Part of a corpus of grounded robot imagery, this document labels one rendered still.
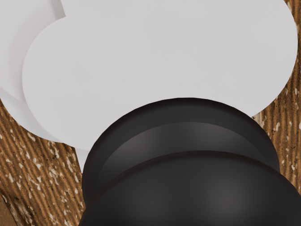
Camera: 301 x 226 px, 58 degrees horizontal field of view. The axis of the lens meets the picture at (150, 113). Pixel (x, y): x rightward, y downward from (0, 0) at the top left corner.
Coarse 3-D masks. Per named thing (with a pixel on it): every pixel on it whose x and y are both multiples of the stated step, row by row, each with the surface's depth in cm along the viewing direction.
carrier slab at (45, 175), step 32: (288, 0) 16; (288, 96) 19; (0, 128) 19; (288, 128) 20; (0, 160) 20; (32, 160) 20; (64, 160) 20; (288, 160) 21; (0, 192) 22; (32, 192) 22; (64, 192) 22; (32, 224) 23; (64, 224) 23
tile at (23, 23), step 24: (0, 0) 14; (24, 0) 14; (48, 0) 14; (0, 24) 14; (24, 24) 14; (48, 24) 14; (0, 48) 15; (24, 48) 15; (0, 72) 15; (24, 96) 16
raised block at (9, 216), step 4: (0, 196) 21; (0, 200) 21; (0, 204) 21; (4, 204) 22; (0, 208) 21; (4, 208) 21; (0, 212) 21; (4, 212) 21; (8, 212) 22; (0, 216) 21; (4, 216) 21; (8, 216) 22; (0, 220) 21; (4, 220) 21; (8, 220) 22; (12, 220) 22; (0, 224) 21; (4, 224) 21; (8, 224) 21; (12, 224) 22
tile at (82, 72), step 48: (96, 0) 13; (144, 0) 13; (192, 0) 13; (240, 0) 13; (48, 48) 14; (96, 48) 14; (144, 48) 14; (192, 48) 14; (240, 48) 14; (288, 48) 14; (48, 96) 15; (96, 96) 15; (144, 96) 15; (192, 96) 15; (240, 96) 15
